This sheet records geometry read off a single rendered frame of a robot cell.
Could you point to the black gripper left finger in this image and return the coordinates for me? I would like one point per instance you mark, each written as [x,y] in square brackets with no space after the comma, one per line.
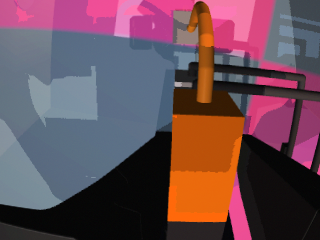
[128,203]

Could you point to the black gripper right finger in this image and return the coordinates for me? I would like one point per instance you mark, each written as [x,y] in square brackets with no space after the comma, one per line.
[281,197]

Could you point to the orange power plug with cord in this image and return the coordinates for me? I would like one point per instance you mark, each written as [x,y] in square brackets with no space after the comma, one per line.
[206,134]

